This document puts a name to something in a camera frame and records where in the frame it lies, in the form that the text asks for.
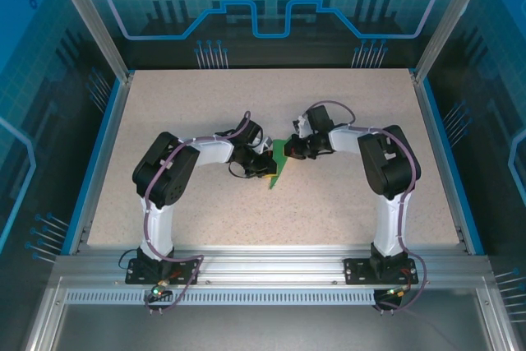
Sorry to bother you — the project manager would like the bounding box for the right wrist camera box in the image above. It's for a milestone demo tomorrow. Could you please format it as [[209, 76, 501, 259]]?
[[292, 114, 311, 139]]

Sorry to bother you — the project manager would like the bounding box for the aluminium frame post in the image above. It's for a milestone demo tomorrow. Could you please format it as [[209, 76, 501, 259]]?
[[412, 0, 497, 83], [45, 0, 136, 83]]

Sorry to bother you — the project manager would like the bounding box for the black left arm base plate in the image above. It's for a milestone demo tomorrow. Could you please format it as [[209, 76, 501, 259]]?
[[125, 257, 201, 285]]

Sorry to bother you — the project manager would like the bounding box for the small connector with green light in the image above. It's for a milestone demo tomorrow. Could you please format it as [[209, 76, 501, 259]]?
[[150, 280, 172, 299], [385, 284, 412, 301]]

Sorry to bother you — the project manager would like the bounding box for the grey metal panel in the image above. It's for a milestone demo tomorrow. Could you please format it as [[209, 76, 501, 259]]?
[[53, 303, 494, 351]]

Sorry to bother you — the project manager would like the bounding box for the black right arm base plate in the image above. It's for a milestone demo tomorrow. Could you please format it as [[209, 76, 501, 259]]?
[[343, 257, 418, 285]]

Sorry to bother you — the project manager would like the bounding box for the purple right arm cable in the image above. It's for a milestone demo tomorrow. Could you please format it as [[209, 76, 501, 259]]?
[[306, 99, 428, 316]]

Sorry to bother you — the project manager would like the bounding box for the thin black wire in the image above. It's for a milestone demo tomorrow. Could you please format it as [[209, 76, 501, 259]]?
[[118, 248, 139, 274]]

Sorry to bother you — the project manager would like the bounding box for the green square paper sheet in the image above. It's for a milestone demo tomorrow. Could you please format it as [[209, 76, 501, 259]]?
[[266, 138, 293, 190]]

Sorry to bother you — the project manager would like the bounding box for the aluminium mounting rail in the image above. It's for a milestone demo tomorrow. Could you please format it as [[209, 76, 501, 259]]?
[[53, 243, 493, 287]]

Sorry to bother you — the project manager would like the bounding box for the slotted grey cable duct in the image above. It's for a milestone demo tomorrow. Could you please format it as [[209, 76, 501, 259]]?
[[64, 289, 377, 307]]

